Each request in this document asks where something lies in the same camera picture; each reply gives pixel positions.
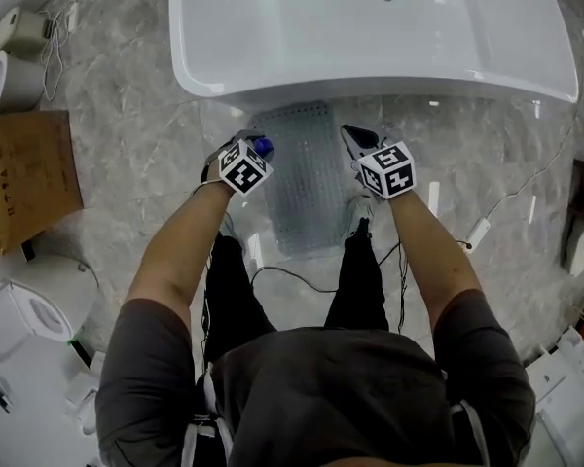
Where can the white power strip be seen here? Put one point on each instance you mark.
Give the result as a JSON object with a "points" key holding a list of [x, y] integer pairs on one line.
{"points": [[478, 235]]}

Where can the clear dotted bath mat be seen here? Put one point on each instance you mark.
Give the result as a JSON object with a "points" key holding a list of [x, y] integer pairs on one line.
{"points": [[306, 178]]}

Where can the person's right white shoe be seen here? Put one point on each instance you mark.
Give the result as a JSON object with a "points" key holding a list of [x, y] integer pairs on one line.
{"points": [[360, 212]]}

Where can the white boxed fixtures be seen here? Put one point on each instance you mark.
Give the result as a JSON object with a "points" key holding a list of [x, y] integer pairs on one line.
{"points": [[569, 387]]}

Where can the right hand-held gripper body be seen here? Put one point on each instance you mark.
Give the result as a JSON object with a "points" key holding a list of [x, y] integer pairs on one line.
{"points": [[389, 170]]}

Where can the brown cardboard box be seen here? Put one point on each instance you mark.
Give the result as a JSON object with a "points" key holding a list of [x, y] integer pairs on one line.
{"points": [[24, 178]]}

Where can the person's right leg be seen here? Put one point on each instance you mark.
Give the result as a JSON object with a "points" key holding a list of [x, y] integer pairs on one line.
{"points": [[360, 280]]}

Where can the person's right forearm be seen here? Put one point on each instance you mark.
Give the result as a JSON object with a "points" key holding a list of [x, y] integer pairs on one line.
{"points": [[433, 246]]}

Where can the small beige appliance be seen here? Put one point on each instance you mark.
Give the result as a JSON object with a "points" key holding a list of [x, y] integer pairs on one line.
{"points": [[24, 29]]}

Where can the white bathtub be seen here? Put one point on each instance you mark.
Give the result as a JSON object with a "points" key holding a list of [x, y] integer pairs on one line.
{"points": [[360, 32]]}

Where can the person's left forearm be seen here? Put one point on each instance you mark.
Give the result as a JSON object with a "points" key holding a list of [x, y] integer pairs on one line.
{"points": [[185, 246]]}

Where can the white toilet bowl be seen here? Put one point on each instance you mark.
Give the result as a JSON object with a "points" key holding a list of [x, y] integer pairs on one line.
{"points": [[12, 83]]}

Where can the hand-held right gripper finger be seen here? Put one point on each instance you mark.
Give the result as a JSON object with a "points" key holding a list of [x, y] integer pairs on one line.
{"points": [[353, 146], [367, 139]]}

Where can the white toilet with open lid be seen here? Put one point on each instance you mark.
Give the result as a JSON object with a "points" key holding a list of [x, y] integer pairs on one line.
{"points": [[83, 397]]}

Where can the person's left leg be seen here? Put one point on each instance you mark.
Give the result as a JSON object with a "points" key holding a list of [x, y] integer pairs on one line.
{"points": [[233, 299]]}

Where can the person's leg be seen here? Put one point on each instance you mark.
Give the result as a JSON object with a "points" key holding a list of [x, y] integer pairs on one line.
{"points": [[360, 280], [233, 299]]}

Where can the person's dark grey shirt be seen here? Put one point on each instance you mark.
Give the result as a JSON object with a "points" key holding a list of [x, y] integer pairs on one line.
{"points": [[316, 397]]}

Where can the white toilet with closed lid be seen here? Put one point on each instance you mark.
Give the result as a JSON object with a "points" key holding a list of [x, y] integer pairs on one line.
{"points": [[34, 309]]}

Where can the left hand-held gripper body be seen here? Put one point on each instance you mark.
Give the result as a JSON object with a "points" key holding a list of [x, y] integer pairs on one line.
{"points": [[243, 170]]}

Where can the dark blue round object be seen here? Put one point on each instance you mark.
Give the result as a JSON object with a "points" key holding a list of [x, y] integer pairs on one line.
{"points": [[261, 144]]}

